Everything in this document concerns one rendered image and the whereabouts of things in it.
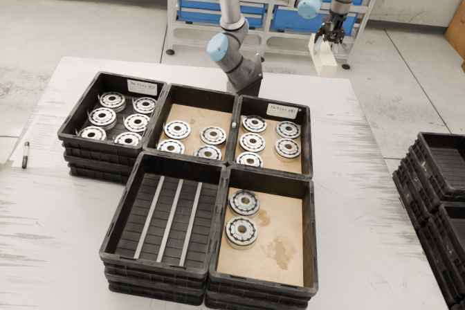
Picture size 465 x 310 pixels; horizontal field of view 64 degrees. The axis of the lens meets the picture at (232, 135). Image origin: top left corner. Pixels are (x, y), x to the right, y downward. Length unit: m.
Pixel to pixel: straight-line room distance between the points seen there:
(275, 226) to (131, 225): 0.47
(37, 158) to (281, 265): 1.03
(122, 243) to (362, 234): 0.87
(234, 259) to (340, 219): 0.52
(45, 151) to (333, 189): 1.19
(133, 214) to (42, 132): 0.67
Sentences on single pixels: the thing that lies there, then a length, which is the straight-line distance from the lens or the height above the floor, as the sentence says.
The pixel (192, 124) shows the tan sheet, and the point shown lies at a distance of 1.56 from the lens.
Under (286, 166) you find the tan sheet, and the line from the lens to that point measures 1.47.
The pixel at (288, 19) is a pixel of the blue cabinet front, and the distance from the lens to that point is 3.40.
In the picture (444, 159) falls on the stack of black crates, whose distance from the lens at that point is 2.40.
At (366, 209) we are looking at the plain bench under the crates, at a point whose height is 0.70.
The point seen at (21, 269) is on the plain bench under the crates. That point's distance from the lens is 1.41.
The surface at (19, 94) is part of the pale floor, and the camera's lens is 3.21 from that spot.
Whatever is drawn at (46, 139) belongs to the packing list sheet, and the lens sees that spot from 1.75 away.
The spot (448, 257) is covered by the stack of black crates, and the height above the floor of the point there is 0.37.
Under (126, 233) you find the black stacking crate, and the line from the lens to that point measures 1.25.
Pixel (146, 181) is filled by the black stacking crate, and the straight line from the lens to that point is 1.36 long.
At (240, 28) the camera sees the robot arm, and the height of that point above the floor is 1.05.
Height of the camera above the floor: 1.89
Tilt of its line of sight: 44 degrees down
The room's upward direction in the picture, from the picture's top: 9 degrees clockwise
